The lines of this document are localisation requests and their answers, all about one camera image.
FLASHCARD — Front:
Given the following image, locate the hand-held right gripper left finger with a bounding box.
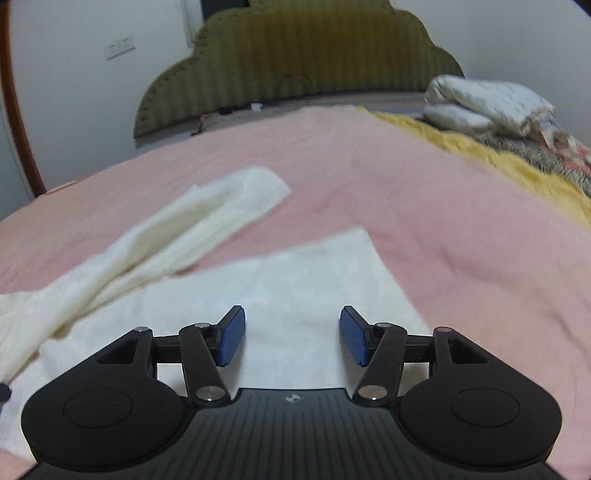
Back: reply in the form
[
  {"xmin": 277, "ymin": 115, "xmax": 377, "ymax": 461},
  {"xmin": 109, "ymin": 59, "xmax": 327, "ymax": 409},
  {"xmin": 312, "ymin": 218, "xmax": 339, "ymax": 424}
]
[{"xmin": 96, "ymin": 305, "xmax": 247, "ymax": 407}]

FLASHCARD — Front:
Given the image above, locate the grey patterned bed sheet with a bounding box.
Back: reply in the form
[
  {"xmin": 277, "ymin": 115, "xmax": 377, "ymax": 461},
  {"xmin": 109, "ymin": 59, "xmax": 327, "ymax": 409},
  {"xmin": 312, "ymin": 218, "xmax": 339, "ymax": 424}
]
[{"xmin": 191, "ymin": 92, "xmax": 428, "ymax": 137}]

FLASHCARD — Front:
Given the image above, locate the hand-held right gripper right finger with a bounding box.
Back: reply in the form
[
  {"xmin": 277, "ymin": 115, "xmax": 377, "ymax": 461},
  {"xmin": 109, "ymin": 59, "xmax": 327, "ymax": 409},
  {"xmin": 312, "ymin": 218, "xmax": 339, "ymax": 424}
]
[{"xmin": 340, "ymin": 305, "xmax": 491, "ymax": 407}]

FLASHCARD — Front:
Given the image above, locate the floral patterned cloth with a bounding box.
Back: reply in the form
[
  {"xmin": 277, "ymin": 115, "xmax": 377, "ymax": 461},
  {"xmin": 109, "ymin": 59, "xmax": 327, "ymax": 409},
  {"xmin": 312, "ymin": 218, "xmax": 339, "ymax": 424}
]
[{"xmin": 536, "ymin": 115, "xmax": 591, "ymax": 176}]

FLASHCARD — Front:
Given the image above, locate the pink blanket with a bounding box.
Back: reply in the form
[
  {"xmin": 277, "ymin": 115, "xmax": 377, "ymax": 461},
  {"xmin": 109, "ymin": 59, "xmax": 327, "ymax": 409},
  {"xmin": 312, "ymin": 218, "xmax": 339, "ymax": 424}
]
[{"xmin": 0, "ymin": 105, "xmax": 591, "ymax": 480}]

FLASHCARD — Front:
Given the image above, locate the olive green padded headboard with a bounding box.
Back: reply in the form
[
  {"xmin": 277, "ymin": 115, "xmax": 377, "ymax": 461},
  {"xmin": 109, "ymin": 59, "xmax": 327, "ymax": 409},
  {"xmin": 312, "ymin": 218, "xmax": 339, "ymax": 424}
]
[{"xmin": 133, "ymin": 0, "xmax": 465, "ymax": 139}]

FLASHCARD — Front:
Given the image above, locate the white folded quilt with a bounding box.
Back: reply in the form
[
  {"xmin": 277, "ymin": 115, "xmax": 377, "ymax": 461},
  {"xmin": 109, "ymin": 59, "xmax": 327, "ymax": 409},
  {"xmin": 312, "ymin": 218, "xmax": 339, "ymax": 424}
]
[{"xmin": 423, "ymin": 74, "xmax": 557, "ymax": 138}]

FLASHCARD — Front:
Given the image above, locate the white towel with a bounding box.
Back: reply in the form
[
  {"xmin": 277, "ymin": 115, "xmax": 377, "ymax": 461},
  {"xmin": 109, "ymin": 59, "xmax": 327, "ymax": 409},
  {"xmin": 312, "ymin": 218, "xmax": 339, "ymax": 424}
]
[{"xmin": 0, "ymin": 166, "xmax": 431, "ymax": 459}]

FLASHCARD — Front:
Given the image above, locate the brown wooden curved frame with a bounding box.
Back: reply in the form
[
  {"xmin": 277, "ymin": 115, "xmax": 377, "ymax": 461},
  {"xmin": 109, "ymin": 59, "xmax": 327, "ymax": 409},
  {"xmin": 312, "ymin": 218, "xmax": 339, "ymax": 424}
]
[{"xmin": 0, "ymin": 0, "xmax": 48, "ymax": 197}]

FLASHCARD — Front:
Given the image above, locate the white wall socket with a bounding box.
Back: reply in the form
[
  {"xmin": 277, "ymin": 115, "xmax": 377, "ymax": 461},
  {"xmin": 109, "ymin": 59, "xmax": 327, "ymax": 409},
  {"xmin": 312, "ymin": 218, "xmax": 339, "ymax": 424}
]
[{"xmin": 103, "ymin": 35, "xmax": 136, "ymax": 61}]

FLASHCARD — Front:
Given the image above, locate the yellow fuzzy blanket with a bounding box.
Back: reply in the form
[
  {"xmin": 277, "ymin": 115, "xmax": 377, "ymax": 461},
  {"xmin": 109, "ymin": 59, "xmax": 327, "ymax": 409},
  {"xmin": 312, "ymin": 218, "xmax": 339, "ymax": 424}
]
[{"xmin": 369, "ymin": 111, "xmax": 591, "ymax": 217}]

